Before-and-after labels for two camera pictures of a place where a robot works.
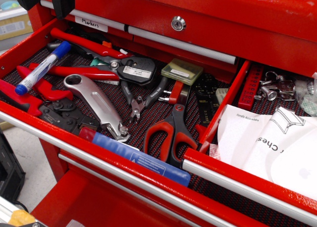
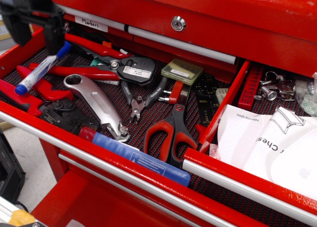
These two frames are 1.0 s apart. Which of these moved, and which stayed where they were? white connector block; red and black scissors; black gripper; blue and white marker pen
Moved: black gripper
Stayed: blue and white marker pen; white connector block; red and black scissors
